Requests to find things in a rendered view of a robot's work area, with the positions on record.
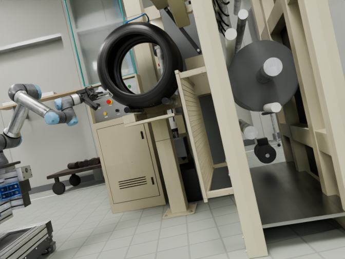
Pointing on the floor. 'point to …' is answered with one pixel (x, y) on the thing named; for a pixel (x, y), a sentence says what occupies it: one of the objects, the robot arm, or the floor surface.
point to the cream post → (149, 61)
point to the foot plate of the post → (180, 212)
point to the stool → (273, 128)
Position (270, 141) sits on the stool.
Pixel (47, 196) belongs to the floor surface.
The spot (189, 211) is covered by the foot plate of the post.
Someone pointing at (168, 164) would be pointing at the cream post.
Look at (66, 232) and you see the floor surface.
